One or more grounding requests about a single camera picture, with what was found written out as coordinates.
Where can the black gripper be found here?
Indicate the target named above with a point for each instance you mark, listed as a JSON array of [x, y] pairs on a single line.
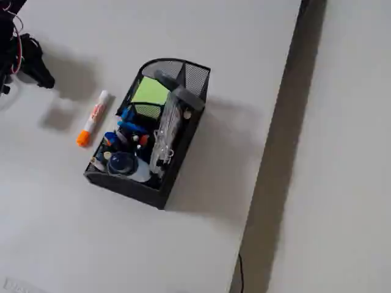
[[34, 62]]

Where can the white marker with orange cap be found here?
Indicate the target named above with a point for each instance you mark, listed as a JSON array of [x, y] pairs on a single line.
[[94, 117]]

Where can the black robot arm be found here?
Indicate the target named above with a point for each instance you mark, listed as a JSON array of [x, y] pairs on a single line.
[[4, 61]]

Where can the blue clip pair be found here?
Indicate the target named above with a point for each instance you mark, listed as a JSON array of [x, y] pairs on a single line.
[[127, 115]]

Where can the blue pen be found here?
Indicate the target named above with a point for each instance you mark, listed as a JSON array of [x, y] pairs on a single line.
[[133, 127]]

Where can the green sticky note pad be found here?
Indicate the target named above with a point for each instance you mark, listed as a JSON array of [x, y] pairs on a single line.
[[149, 90]]

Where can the dark blue and white tool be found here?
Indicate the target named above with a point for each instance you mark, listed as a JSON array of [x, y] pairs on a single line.
[[122, 163]]

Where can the clear plastic bag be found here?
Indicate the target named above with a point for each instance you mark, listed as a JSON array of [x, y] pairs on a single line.
[[168, 125]]

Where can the dark grey flat tool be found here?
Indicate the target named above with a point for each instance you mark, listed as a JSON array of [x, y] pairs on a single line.
[[189, 97]]

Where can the black mesh desk organizer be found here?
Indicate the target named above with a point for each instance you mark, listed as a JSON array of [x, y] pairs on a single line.
[[171, 189]]

